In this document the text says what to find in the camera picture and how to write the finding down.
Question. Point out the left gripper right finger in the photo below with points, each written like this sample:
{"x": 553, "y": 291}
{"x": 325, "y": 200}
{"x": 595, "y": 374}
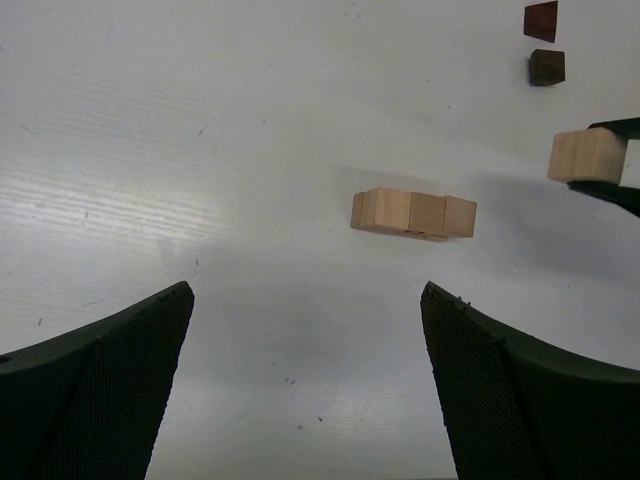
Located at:
{"x": 516, "y": 407}

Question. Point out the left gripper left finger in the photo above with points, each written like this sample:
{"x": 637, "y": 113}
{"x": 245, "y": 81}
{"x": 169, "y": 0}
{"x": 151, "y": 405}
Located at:
{"x": 88, "y": 404}

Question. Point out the dark brown house block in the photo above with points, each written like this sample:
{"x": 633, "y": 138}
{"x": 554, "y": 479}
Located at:
{"x": 540, "y": 21}

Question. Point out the long light wood block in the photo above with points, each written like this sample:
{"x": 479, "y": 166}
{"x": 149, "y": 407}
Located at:
{"x": 355, "y": 217}

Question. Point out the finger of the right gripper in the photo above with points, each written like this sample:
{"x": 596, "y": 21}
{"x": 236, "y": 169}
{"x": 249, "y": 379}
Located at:
{"x": 627, "y": 198}
{"x": 622, "y": 129}

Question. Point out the dark brown wood block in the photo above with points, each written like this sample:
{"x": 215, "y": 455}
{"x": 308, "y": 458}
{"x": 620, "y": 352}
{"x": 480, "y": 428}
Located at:
{"x": 546, "y": 68}

